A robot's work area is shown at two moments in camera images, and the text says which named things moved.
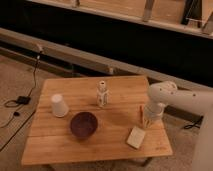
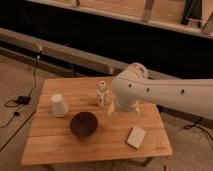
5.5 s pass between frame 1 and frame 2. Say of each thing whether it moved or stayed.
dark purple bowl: stayed
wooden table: stayed
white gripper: moved
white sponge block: stayed
